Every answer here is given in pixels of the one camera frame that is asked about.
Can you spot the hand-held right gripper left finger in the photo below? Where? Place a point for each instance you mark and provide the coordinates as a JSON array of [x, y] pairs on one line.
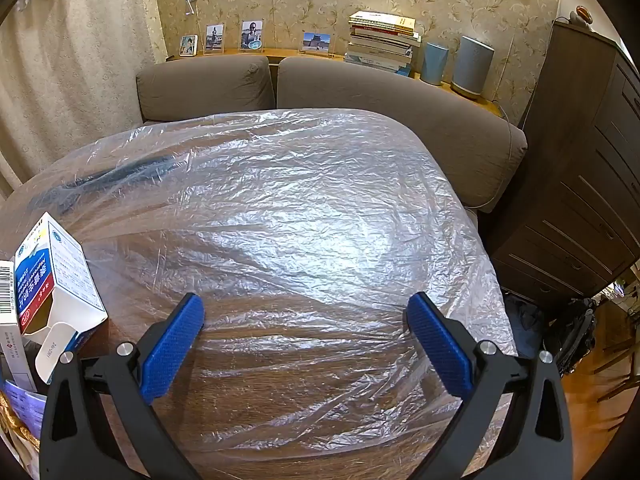
[[172, 347]]

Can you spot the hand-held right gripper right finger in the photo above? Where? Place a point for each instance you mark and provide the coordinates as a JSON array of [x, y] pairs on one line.
[[440, 345]]

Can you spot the white blue red medicine box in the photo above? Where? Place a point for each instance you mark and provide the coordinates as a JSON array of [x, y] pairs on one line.
[[60, 280]]

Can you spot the black backpack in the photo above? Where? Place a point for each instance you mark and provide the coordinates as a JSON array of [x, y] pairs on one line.
[[575, 330]]

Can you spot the purple paper leaflet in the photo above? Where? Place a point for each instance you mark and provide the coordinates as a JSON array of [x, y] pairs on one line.
[[25, 405]]

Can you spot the white box with barcode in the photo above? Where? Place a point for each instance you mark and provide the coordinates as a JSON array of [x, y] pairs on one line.
[[7, 300]]

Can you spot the gold ribbon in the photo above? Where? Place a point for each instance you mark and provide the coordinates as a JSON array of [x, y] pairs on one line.
[[15, 432]]

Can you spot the wooden chair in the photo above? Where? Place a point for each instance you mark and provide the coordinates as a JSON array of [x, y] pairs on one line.
[[620, 365]]

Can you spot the plastic-wrapped table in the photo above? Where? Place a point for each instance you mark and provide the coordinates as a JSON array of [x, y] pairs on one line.
[[300, 210]]

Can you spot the dark wooden dresser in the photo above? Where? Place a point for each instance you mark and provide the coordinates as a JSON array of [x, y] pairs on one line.
[[575, 185]]

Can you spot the grey-brown sofa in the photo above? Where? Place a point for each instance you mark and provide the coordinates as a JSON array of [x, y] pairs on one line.
[[350, 90]]

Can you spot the light blue cylinder speaker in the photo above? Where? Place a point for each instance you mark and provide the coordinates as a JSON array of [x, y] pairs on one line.
[[434, 62]]

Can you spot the beige curtain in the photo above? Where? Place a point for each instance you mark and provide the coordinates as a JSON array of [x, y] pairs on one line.
[[75, 60]]

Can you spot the stack of books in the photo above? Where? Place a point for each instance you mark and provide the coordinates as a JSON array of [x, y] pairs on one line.
[[382, 40]]

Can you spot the small figurine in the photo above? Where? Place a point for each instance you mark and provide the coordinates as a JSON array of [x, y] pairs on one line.
[[581, 15]]

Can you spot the small white photo frame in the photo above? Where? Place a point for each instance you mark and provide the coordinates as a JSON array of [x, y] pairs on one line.
[[189, 46]]

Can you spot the clear acrylic photo frame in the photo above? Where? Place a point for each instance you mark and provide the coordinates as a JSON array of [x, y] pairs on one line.
[[251, 35], [214, 39], [316, 42]]

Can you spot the white wall hook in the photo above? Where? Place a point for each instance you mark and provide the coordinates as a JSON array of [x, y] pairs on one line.
[[190, 4]]

